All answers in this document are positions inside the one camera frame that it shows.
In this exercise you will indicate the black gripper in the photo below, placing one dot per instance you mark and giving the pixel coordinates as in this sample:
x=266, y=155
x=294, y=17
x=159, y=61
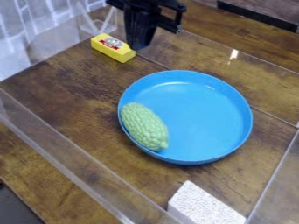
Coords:
x=147, y=12

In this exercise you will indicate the green bumpy bitter gourd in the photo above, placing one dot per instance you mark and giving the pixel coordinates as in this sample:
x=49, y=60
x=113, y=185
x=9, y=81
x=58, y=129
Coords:
x=145, y=126

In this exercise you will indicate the blue round plastic tray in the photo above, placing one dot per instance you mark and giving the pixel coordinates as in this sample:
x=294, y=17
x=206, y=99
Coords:
x=204, y=110

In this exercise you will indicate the yellow rectangular block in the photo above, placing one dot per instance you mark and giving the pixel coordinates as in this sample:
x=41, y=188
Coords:
x=113, y=47

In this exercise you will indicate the white speckled foam block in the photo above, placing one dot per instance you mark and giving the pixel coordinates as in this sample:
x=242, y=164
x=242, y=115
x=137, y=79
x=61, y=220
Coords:
x=194, y=206

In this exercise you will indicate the clear acrylic enclosure wall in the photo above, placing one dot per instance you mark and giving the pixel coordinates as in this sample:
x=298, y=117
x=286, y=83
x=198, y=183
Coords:
x=79, y=169

